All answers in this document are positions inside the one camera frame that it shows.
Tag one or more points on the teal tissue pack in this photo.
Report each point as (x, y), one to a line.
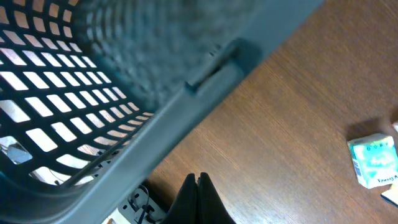
(374, 160)

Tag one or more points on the grey plastic mesh basket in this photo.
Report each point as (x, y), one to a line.
(95, 94)

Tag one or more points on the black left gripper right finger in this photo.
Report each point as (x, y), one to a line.
(210, 209)

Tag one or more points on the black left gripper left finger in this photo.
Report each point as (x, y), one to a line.
(184, 207)

